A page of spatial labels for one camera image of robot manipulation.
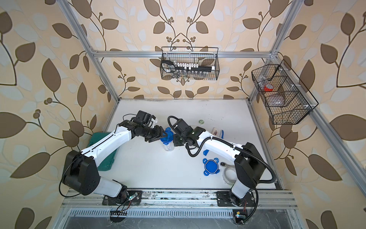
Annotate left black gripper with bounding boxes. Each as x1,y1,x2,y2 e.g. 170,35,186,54
140,125,168,142

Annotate blue lid of cup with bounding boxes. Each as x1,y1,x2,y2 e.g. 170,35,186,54
203,158,220,176
160,127,174,145

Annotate clear toiletry cup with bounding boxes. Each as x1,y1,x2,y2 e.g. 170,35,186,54
163,142,174,151

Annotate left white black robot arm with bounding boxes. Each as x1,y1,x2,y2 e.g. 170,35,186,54
60,120,168,198

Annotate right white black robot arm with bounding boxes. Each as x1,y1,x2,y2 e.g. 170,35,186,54
167,115,276,207

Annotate clear tape roll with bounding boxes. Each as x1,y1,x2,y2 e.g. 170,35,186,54
223,167,237,185

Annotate green plastic tool case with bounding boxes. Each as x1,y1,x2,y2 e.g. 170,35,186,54
87,132,116,172

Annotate red item in basket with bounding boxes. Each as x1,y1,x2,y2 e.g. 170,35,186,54
263,84,274,92

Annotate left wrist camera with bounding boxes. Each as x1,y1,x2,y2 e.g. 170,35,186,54
133,110,158,127

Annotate white black socket rail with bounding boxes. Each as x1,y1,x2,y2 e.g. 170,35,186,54
174,61,216,72

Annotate black handled scissors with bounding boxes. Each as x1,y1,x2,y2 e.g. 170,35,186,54
160,60,178,73

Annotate back black wire basket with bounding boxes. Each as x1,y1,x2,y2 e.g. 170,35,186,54
160,46,220,81

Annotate black wire basket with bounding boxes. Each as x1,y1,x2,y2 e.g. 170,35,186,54
251,60,319,125
160,46,220,81

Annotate right black wire basket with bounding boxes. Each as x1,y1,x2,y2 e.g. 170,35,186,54
251,60,319,125

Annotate aluminium front rail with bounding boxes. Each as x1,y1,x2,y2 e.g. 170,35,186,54
61,188,298,210

